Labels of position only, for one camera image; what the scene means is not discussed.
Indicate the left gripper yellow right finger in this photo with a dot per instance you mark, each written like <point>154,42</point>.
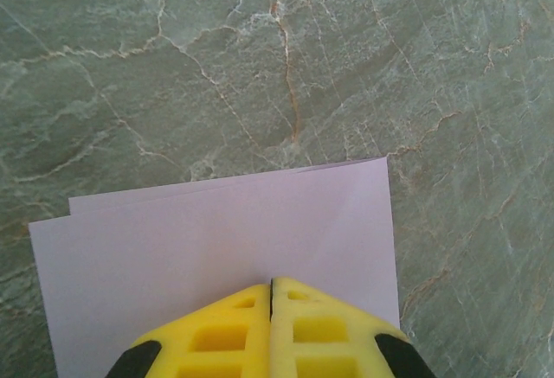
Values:
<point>283,343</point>

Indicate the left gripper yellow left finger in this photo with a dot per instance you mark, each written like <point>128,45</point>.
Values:
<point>255,343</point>

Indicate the purple paper sheet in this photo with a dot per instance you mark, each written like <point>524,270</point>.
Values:
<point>195,239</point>

